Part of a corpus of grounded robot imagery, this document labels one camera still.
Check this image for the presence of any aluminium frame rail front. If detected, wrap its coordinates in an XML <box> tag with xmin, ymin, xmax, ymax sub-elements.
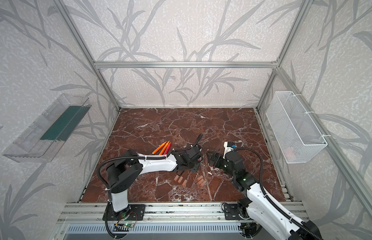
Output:
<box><xmin>55</xmin><ymin>201</ymin><xmax>310</xmax><ymax>225</ymax></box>

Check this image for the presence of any white wire mesh basket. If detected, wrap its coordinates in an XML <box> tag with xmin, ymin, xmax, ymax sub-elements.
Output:
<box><xmin>266</xmin><ymin>91</ymin><xmax>328</xmax><ymax>164</ymax></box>

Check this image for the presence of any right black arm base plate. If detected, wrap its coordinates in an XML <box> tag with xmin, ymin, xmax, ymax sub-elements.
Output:
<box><xmin>221</xmin><ymin>203</ymin><xmax>250</xmax><ymax>220</ymax></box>

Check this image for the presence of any orange marker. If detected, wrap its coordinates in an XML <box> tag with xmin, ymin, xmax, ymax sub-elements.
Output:
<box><xmin>160</xmin><ymin>141</ymin><xmax>170</xmax><ymax>155</ymax></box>
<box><xmin>152</xmin><ymin>142</ymin><xmax>167</xmax><ymax>155</ymax></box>

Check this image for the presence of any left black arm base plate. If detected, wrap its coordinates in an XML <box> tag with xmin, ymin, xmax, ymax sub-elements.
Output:
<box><xmin>103</xmin><ymin>203</ymin><xmax>146</xmax><ymax>221</ymax></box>

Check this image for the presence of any clear plastic wall bin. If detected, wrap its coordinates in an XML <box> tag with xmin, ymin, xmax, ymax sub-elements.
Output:
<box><xmin>2</xmin><ymin>94</ymin><xmax>92</xmax><ymax>163</ymax></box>

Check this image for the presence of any pink marker left group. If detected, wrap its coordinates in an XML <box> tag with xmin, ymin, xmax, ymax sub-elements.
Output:
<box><xmin>165</xmin><ymin>143</ymin><xmax>172</xmax><ymax>155</ymax></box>

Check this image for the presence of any black corrugated cable right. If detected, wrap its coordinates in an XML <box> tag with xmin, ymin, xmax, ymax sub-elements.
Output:
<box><xmin>233</xmin><ymin>146</ymin><xmax>325</xmax><ymax>240</ymax></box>

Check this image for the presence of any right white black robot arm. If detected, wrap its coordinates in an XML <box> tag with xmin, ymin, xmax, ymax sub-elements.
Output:
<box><xmin>207</xmin><ymin>148</ymin><xmax>322</xmax><ymax>240</ymax></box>

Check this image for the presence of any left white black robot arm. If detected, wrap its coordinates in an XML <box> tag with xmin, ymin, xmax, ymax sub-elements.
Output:
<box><xmin>97</xmin><ymin>144</ymin><xmax>203</xmax><ymax>213</ymax></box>

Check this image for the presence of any orange marker far left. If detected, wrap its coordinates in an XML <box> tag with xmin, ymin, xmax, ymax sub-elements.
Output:
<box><xmin>152</xmin><ymin>142</ymin><xmax>167</xmax><ymax>155</ymax></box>

